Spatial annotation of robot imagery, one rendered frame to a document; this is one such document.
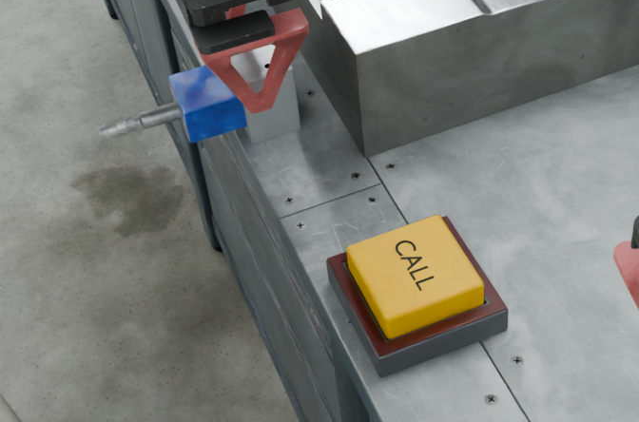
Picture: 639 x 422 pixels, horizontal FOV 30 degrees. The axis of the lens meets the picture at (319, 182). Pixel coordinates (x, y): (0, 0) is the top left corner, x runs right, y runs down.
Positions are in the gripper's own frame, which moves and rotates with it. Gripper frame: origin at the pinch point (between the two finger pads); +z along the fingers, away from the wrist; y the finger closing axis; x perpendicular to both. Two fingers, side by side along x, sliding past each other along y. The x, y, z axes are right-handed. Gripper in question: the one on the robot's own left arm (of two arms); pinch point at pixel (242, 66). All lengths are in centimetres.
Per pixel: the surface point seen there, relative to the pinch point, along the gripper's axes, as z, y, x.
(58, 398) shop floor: 84, 45, 26
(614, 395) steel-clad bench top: 5.2, -29.7, -11.4
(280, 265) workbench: 44.4, 20.8, -3.8
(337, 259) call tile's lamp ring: 2.9, -16.2, -0.5
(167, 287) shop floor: 84, 58, 7
